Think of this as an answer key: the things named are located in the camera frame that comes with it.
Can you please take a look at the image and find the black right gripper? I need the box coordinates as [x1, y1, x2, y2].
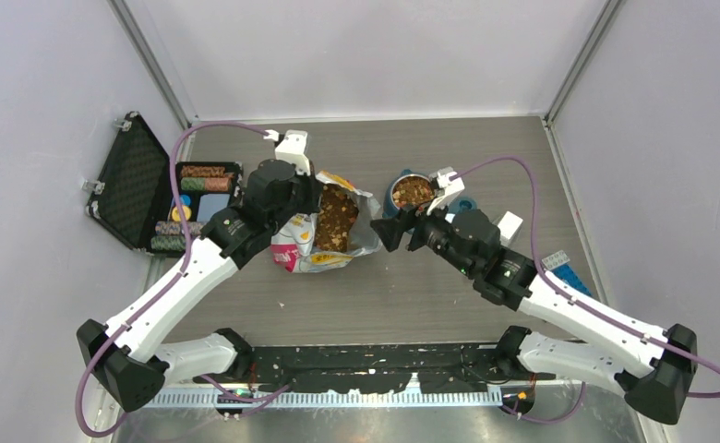
[371, 192, 476, 276]

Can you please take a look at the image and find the white yellow pet food bag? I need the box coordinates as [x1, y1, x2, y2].
[270, 171, 382, 273]

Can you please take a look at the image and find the metal food scoop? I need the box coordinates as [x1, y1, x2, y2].
[495, 211, 523, 247]

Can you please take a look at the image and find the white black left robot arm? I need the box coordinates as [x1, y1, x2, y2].
[77, 160, 321, 413]

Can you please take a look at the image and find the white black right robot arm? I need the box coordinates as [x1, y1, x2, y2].
[370, 207, 697, 425]

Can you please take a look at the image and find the teal double pet bowl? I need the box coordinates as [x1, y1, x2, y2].
[383, 170, 477, 222]

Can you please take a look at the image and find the green poker chip stack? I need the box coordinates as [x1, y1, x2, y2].
[179, 176, 232, 193]

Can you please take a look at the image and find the brown poker chip stack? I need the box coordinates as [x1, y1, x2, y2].
[181, 164, 226, 178]

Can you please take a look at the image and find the yellow poker chip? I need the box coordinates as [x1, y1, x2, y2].
[169, 205, 193, 222]

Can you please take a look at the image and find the striped poker chip stack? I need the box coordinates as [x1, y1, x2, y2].
[154, 221, 206, 236]

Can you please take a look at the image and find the green striped chip stack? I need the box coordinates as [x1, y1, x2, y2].
[150, 235, 186, 253]

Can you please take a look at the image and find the black foam-lined case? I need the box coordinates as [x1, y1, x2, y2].
[86, 112, 244, 257]

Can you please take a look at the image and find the blue toy brick block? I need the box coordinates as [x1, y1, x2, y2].
[542, 250, 593, 297]

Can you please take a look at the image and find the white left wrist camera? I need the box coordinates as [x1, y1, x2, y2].
[263, 129, 313, 175]

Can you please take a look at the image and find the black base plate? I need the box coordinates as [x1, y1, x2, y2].
[210, 342, 534, 394]

